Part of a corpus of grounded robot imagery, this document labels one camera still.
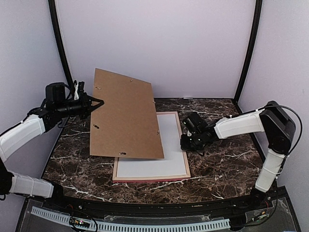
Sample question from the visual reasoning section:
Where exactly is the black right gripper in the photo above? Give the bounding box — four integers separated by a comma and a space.
181, 132, 204, 152

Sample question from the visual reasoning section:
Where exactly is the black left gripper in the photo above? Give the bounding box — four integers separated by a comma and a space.
56, 91, 103, 119

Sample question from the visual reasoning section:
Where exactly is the brown cardboard backing board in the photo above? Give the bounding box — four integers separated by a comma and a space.
90, 69, 164, 159

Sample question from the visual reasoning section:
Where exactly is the light wooden picture frame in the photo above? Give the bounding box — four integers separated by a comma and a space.
112, 111, 191, 184

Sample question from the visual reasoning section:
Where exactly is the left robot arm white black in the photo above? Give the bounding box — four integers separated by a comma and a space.
0, 93, 104, 211

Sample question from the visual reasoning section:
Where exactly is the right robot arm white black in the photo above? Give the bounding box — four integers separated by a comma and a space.
180, 101, 298, 210

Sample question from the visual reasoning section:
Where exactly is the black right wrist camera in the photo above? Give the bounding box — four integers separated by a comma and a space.
182, 112, 208, 133

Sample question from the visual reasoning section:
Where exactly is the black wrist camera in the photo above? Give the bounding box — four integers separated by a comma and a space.
182, 112, 208, 133
45, 82, 66, 102

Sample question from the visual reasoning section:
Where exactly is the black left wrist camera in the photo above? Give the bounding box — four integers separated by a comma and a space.
45, 82, 66, 102

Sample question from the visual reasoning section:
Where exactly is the black left corner post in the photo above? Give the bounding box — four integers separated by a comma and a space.
48, 0, 74, 100

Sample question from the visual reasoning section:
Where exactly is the black corner post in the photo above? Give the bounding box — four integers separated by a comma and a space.
48, 0, 74, 100
234, 0, 263, 103

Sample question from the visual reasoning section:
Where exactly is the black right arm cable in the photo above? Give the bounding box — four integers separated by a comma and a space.
265, 105, 304, 160

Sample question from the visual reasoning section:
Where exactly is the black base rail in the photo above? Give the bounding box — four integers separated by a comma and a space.
16, 187, 300, 232

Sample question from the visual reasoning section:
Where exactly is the white slotted cable duct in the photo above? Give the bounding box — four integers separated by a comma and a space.
30, 206, 230, 232

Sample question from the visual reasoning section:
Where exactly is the black right corner post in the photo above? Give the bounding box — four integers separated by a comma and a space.
234, 0, 263, 103

